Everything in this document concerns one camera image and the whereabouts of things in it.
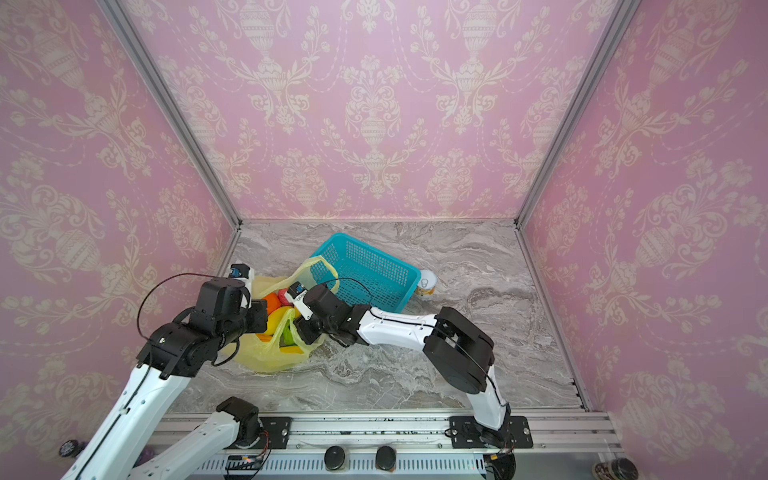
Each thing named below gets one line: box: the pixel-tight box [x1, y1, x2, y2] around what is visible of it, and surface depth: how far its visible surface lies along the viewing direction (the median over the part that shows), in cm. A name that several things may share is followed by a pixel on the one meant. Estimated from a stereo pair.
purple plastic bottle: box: [59, 439, 88, 457], surface depth 57 cm
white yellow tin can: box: [416, 269, 437, 296], surface depth 99 cm
